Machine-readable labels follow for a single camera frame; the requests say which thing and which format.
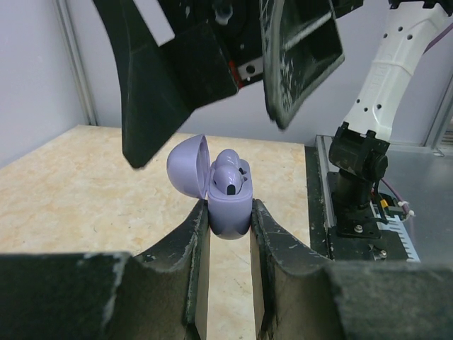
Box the purple earbud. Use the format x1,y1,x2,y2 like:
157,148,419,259
212,165,246,196
214,149,243,174

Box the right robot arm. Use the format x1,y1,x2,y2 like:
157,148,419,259
94,1,452,230

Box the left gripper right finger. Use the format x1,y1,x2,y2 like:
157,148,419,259
250,200,452,339

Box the left aluminium frame post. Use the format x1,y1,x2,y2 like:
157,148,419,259
53,0,98,126

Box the white cable duct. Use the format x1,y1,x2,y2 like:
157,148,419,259
377,205,420,263

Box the aluminium frame post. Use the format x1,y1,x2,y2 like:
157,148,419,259
424,76,452,157
53,0,98,126

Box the purple charging case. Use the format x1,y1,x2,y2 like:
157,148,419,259
166,135,253,240

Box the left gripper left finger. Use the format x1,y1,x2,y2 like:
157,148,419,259
1,200,210,339

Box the right aluminium frame post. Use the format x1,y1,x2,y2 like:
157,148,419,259
424,76,452,157

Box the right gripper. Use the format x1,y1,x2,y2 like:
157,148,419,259
94,0,345,169

